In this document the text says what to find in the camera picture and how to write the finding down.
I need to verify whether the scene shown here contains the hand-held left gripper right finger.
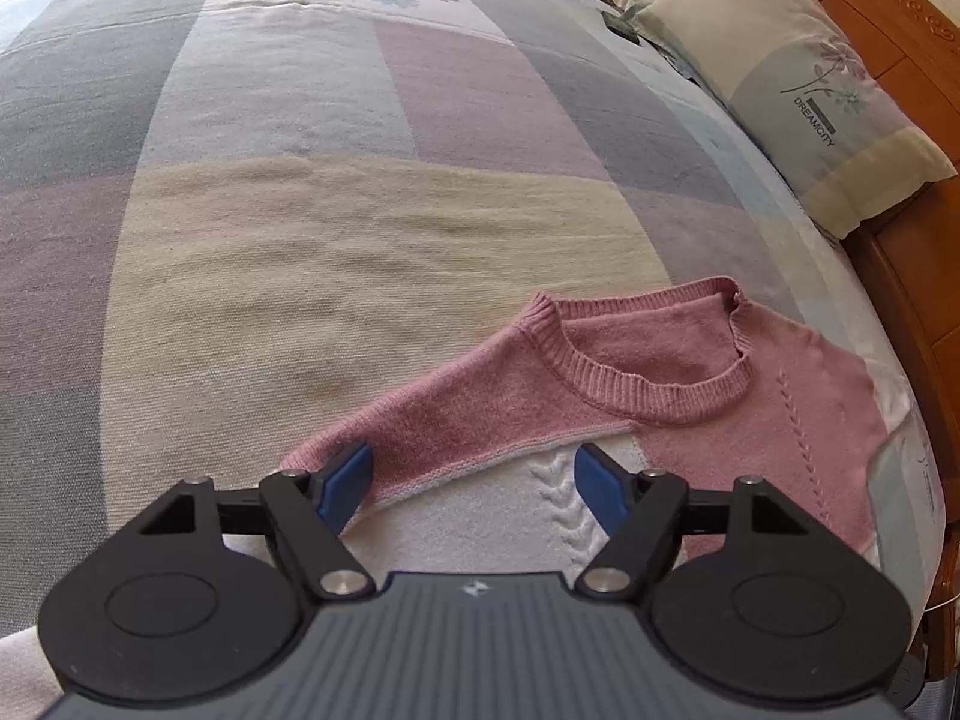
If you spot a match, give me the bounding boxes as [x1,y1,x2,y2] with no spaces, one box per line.
[573,442,808,602]

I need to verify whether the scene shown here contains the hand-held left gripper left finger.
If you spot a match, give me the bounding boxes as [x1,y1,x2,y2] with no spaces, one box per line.
[139,442,376,602]

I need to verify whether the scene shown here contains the pink and white knit sweater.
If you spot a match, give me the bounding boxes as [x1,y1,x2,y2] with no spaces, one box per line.
[225,276,913,590]

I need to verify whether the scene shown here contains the pastel patchwork bed sheet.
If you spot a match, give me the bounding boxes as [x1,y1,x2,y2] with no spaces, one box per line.
[0,0,950,698]

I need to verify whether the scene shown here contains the black phone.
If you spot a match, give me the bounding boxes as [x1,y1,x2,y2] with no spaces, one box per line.
[600,7,647,44]

